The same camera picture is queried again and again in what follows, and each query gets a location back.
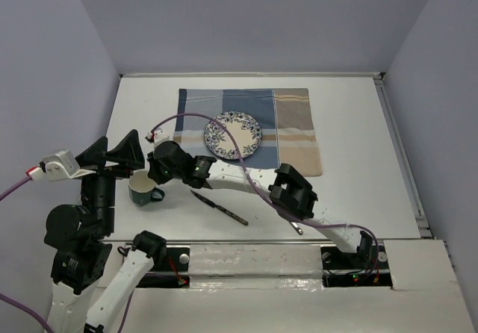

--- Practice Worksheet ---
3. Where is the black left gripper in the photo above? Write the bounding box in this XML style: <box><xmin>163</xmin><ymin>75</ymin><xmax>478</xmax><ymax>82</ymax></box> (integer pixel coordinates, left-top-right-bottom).
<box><xmin>75</xmin><ymin>125</ymin><xmax>147</xmax><ymax>231</ymax></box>

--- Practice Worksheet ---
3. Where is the dark green mug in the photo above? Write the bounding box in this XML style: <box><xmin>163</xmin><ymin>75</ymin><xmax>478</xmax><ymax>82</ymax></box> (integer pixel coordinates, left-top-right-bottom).
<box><xmin>128</xmin><ymin>170</ymin><xmax>166</xmax><ymax>207</ymax></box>

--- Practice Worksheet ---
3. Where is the blue floral plate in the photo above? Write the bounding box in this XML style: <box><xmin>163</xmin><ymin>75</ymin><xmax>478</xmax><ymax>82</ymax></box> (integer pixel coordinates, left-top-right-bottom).
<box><xmin>204</xmin><ymin>111</ymin><xmax>262</xmax><ymax>161</ymax></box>

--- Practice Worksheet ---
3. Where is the blue beige plaid cloth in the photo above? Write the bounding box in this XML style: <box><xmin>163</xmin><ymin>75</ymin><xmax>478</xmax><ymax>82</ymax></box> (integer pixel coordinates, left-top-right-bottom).
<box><xmin>177</xmin><ymin>88</ymin><xmax>323</xmax><ymax>177</ymax></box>

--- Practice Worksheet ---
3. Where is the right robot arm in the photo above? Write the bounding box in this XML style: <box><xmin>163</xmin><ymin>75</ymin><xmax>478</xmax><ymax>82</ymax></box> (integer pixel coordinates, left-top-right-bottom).
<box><xmin>147</xmin><ymin>140</ymin><xmax>375</xmax><ymax>267</ymax></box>

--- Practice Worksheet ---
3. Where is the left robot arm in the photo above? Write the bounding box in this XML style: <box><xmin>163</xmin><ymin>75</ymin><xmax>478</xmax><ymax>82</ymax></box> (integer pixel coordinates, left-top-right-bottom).
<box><xmin>40</xmin><ymin>129</ymin><xmax>167</xmax><ymax>332</ymax></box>

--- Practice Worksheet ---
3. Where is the steel table knife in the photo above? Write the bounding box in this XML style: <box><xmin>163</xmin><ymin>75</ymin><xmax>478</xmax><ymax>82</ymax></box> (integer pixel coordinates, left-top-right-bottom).
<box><xmin>191</xmin><ymin>191</ymin><xmax>249</xmax><ymax>226</ymax></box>

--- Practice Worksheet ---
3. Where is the white front cover panel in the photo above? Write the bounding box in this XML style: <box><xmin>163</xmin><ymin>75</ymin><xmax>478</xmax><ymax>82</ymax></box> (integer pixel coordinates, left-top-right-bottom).
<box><xmin>188</xmin><ymin>244</ymin><xmax>323</xmax><ymax>277</ymax></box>

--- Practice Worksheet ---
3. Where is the steel fork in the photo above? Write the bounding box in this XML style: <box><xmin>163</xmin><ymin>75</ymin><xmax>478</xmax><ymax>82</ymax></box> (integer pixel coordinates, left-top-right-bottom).
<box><xmin>290</xmin><ymin>222</ymin><xmax>303</xmax><ymax>235</ymax></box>

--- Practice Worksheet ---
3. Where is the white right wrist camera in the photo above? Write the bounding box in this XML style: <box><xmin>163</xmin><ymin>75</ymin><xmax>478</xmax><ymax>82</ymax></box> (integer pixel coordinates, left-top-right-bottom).
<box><xmin>145</xmin><ymin>128</ymin><xmax>170</xmax><ymax>148</ymax></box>

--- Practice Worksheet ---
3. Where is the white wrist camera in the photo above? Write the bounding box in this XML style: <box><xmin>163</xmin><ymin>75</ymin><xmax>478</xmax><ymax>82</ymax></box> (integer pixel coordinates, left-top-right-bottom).
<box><xmin>26</xmin><ymin>149</ymin><xmax>96</xmax><ymax>182</ymax></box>
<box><xmin>145</xmin><ymin>128</ymin><xmax>170</xmax><ymax>148</ymax></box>

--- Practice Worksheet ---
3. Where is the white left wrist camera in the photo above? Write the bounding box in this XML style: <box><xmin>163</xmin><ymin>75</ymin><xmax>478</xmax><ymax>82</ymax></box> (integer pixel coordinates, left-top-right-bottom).
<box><xmin>26</xmin><ymin>149</ymin><xmax>96</xmax><ymax>182</ymax></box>

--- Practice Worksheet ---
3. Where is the white table edge rail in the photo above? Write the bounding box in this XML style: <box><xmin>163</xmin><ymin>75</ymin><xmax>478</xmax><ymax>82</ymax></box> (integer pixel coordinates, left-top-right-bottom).
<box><xmin>119</xmin><ymin>72</ymin><xmax>382</xmax><ymax>79</ymax></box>

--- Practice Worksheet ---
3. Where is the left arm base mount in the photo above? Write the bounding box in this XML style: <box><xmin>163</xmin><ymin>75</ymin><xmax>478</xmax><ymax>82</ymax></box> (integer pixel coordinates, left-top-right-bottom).
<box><xmin>120</xmin><ymin>249</ymin><xmax>190</xmax><ymax>289</ymax></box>

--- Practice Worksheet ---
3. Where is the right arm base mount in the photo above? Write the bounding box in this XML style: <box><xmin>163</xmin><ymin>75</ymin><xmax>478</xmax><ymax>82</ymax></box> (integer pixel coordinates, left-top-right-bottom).
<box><xmin>320</xmin><ymin>244</ymin><xmax>392</xmax><ymax>288</ymax></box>

